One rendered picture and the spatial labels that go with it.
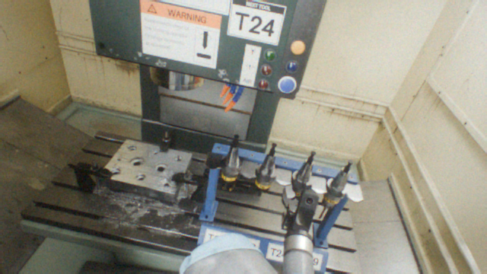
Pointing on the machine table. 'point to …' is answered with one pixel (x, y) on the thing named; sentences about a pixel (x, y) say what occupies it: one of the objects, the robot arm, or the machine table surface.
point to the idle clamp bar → (237, 180)
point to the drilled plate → (151, 186)
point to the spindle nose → (175, 80)
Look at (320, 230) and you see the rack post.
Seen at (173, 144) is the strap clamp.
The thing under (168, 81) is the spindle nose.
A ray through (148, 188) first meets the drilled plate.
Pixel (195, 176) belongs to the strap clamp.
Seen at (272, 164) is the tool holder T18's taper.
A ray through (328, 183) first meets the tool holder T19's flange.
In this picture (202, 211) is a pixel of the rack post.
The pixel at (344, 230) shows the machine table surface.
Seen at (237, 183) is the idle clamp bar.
